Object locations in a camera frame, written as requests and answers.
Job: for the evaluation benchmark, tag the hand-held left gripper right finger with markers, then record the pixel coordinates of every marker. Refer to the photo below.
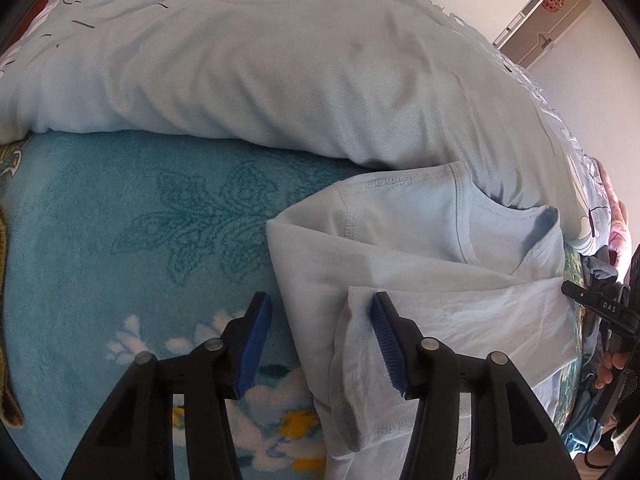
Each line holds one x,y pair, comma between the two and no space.
387,345

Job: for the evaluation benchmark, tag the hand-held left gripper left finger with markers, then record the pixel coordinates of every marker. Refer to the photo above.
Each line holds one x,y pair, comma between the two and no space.
255,345

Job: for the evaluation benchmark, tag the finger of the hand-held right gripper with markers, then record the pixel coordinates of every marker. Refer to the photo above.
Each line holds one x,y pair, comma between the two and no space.
600,307

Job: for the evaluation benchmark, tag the light blue long-sleeve shirt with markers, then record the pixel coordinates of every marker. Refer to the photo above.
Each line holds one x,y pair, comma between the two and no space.
450,270

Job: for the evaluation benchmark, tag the person's right hand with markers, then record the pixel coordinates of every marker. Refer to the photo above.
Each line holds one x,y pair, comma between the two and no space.
615,365

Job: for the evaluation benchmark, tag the dusty blue garment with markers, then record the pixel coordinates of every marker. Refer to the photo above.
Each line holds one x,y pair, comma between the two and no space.
580,410

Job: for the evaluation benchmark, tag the grey garment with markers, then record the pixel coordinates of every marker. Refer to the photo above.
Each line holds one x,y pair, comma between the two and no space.
597,272

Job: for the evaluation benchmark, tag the pink quilted blanket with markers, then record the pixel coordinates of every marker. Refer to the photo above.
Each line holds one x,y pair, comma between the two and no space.
617,215

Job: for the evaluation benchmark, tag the teal floral blanket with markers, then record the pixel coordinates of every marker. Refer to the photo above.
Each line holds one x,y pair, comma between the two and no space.
125,260

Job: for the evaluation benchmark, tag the grey-blue daisy print duvet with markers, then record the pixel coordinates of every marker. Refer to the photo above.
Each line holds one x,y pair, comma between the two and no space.
250,60

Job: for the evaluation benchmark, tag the grey door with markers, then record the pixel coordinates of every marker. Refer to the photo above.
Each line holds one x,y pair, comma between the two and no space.
545,25

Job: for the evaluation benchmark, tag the red door ornament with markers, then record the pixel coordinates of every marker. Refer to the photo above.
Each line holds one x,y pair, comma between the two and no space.
554,3

